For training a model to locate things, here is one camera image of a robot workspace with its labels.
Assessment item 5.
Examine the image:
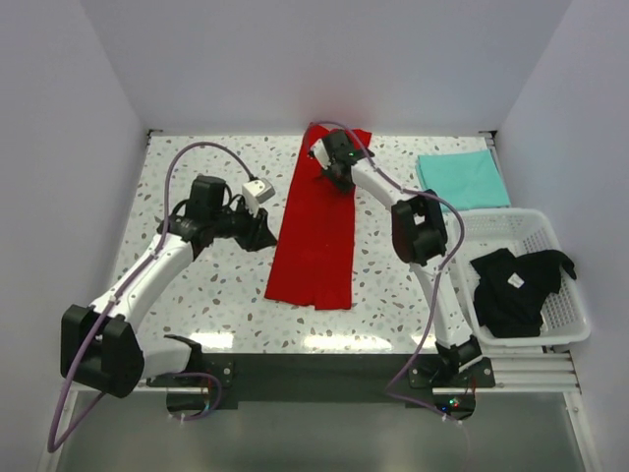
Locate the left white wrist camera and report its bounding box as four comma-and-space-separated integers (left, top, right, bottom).
242, 179, 275, 216

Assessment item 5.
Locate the folded teal t shirt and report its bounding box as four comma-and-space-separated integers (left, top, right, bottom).
417, 149, 511, 210

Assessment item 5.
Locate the red t shirt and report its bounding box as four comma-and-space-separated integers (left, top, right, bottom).
264, 125, 356, 311

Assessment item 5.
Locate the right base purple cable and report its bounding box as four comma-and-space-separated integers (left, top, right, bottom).
384, 319, 473, 419

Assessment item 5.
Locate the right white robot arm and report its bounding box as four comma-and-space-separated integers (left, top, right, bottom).
308, 130, 482, 386

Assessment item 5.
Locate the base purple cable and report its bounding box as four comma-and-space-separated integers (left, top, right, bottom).
146, 371, 224, 422
384, 319, 473, 419

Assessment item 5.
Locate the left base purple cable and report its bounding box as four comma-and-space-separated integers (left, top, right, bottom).
146, 371, 224, 422

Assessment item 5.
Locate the black t shirt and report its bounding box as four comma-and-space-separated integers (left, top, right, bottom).
471, 249, 577, 338

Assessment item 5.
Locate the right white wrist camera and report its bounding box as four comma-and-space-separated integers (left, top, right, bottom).
308, 139, 333, 169

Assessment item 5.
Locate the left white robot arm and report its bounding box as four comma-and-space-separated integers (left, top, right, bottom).
60, 175, 277, 398

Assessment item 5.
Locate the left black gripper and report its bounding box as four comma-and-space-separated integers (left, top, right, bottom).
210, 197, 277, 253

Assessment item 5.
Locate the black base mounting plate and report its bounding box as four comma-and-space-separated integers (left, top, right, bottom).
146, 353, 496, 419

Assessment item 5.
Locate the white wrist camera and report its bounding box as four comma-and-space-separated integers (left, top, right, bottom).
308, 139, 333, 169
242, 179, 275, 216

